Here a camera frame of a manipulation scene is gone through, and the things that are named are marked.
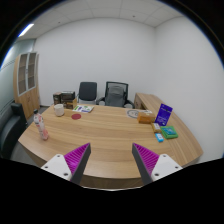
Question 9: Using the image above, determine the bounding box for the ceiling light strip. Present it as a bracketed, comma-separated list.
[18, 23, 34, 37]

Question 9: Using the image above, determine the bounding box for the black and gold box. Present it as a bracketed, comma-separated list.
[61, 91, 77, 109]

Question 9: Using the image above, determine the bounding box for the black office chair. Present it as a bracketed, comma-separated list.
[78, 82, 97, 103]

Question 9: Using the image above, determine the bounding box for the white ceramic mug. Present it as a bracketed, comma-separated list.
[54, 104, 64, 116]

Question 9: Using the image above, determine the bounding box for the grey mesh office chair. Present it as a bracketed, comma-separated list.
[96, 81, 135, 108]

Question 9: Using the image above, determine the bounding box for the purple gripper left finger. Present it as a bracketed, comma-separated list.
[42, 143, 91, 185]

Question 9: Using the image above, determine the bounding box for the small yellow box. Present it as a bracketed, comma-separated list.
[152, 123, 161, 133]

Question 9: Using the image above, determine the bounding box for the small blue box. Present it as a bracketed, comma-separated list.
[155, 133, 164, 143]

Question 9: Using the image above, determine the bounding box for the clear plastic water bottle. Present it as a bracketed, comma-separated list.
[34, 109, 49, 140]

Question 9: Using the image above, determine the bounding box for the red round coaster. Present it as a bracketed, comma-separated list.
[71, 114, 81, 120]

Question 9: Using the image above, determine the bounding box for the wooden side desk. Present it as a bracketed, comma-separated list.
[133, 92, 168, 113]

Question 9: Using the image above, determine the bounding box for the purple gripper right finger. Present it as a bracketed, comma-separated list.
[132, 143, 182, 185]

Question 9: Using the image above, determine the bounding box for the green flat box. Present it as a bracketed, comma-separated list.
[161, 126, 178, 139]

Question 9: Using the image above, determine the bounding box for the blue purple standing card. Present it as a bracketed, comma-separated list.
[155, 104, 173, 126]

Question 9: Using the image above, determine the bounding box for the black leather armchair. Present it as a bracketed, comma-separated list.
[0, 103, 27, 159]

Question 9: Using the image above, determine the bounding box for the dark brown tall box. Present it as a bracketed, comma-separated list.
[53, 92, 62, 105]

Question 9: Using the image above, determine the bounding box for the orange tissue box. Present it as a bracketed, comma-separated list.
[137, 112, 155, 124]

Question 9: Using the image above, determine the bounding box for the wooden cabinet with glass doors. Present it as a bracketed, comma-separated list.
[13, 52, 40, 118]

